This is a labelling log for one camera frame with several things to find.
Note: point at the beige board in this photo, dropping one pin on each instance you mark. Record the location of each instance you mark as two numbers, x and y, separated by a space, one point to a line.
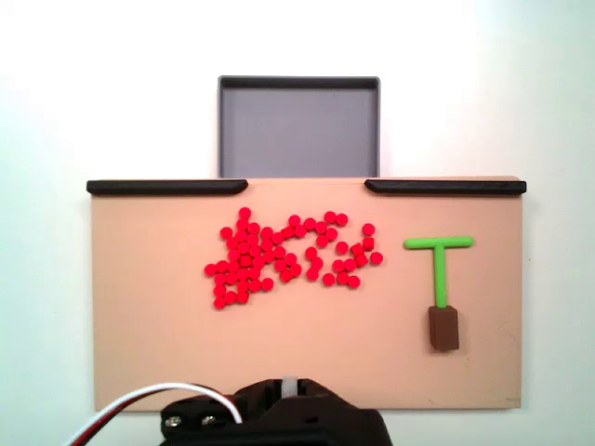
325 334

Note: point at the black rail strip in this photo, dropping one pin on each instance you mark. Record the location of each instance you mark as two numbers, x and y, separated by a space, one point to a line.
446 187
167 187

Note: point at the grey tray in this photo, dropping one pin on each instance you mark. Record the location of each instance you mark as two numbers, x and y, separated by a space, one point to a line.
297 130

